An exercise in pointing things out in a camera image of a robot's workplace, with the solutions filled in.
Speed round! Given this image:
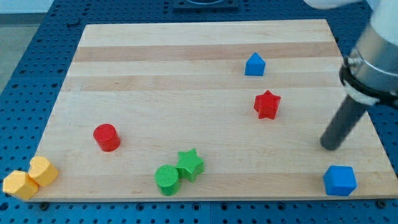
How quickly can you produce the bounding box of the blue triangular prism block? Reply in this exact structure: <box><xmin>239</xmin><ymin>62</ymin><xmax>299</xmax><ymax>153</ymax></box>
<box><xmin>244</xmin><ymin>52</ymin><xmax>266</xmax><ymax>76</ymax></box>

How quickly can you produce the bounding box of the green cylinder block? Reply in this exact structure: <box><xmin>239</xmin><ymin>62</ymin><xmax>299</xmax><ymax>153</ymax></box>
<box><xmin>154</xmin><ymin>165</ymin><xmax>180</xmax><ymax>196</ymax></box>

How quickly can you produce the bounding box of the light wooden board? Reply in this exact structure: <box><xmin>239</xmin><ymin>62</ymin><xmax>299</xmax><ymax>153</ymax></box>
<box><xmin>34</xmin><ymin>19</ymin><xmax>397</xmax><ymax>202</ymax></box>

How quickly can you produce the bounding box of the yellow heart block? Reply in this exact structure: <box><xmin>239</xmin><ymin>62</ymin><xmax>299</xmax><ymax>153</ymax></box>
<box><xmin>28</xmin><ymin>156</ymin><xmax>59</xmax><ymax>187</ymax></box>

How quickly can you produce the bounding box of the green star block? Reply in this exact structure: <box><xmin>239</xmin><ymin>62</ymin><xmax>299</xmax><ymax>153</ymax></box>
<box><xmin>176</xmin><ymin>148</ymin><xmax>205</xmax><ymax>183</ymax></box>

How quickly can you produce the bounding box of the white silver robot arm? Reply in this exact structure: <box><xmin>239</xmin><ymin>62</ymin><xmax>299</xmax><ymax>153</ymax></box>
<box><xmin>320</xmin><ymin>0</ymin><xmax>397</xmax><ymax>151</ymax></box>

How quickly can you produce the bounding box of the red cylinder block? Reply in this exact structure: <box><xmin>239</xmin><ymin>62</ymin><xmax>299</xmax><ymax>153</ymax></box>
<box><xmin>93</xmin><ymin>123</ymin><xmax>121</xmax><ymax>152</ymax></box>

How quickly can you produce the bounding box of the blue cube block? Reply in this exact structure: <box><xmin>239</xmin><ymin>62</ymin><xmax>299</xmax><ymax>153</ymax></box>
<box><xmin>323</xmin><ymin>166</ymin><xmax>358</xmax><ymax>196</ymax></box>

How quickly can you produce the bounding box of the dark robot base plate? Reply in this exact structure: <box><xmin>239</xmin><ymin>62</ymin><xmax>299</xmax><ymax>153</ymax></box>
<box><xmin>171</xmin><ymin>0</ymin><xmax>239</xmax><ymax>11</ymax></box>

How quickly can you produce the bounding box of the yellow hexagon block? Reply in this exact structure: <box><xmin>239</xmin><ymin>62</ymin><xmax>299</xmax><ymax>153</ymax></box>
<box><xmin>2</xmin><ymin>170</ymin><xmax>39</xmax><ymax>200</ymax></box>

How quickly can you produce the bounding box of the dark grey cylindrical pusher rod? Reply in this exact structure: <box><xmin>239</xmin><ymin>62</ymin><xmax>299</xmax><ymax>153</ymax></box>
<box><xmin>320</xmin><ymin>95</ymin><xmax>369</xmax><ymax>151</ymax></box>

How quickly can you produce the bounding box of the red star block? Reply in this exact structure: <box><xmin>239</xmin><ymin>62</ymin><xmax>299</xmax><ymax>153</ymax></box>
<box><xmin>254</xmin><ymin>90</ymin><xmax>281</xmax><ymax>119</ymax></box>

